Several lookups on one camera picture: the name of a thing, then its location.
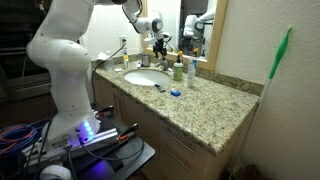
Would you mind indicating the green pump soap bottle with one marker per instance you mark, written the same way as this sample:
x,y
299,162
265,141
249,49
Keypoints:
x,y
178,71

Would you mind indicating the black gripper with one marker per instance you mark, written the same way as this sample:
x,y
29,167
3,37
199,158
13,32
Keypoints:
x,y
160,44

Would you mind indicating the orange black clamp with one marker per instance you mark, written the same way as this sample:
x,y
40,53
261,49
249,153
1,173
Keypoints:
x,y
128,130
106,110

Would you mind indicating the white paper packet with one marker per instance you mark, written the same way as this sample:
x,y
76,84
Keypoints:
x,y
101,56

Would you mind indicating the granite vanity cabinet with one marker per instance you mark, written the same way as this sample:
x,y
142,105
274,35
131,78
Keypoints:
x,y
140,116

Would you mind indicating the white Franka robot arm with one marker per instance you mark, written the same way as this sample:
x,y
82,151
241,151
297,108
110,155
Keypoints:
x,y
66,66

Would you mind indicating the clear plastic bottle white cap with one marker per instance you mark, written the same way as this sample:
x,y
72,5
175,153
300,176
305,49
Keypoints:
x,y
109,63

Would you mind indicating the white round device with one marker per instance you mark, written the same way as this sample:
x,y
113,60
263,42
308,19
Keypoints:
x,y
55,173

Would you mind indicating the white wall outlet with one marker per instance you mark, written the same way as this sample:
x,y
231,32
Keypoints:
x,y
122,45

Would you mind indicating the black robot platform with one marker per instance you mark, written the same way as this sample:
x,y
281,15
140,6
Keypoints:
x,y
133,153

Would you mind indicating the small blue floss box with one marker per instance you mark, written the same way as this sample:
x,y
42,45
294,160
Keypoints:
x,y
175,93

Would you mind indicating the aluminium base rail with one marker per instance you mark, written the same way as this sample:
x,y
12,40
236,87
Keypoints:
x,y
100,138

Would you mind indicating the green white lens case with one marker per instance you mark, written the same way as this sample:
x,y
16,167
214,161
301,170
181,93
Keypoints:
x,y
118,70

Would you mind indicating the chrome sink faucet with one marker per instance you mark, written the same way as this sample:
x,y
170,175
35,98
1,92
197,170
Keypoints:
x,y
164,65

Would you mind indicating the purple white toothpaste tube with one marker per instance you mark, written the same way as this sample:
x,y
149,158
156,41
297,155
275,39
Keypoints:
x,y
138,65

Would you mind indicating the small bottle yellow collar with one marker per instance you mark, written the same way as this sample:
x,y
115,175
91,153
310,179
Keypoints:
x,y
126,63

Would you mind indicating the steel cup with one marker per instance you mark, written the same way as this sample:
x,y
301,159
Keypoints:
x,y
146,60

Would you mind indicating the wood framed wall mirror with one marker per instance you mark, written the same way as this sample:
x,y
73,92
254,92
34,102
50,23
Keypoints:
x,y
213,50

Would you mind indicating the green white broom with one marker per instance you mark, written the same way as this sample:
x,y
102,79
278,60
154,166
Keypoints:
x,y
278,56

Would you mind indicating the tall white standing tube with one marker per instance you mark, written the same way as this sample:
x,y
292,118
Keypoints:
x,y
191,73

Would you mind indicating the white oval sink basin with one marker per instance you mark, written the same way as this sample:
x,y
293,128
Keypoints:
x,y
146,77

